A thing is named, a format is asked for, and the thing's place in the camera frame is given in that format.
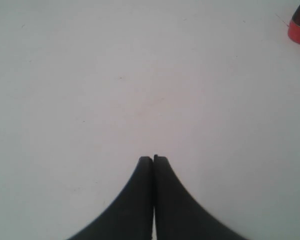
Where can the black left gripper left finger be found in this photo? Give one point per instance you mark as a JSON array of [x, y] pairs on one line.
[[130, 215]]

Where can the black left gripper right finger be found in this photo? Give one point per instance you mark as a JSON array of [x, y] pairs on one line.
[[178, 216]]

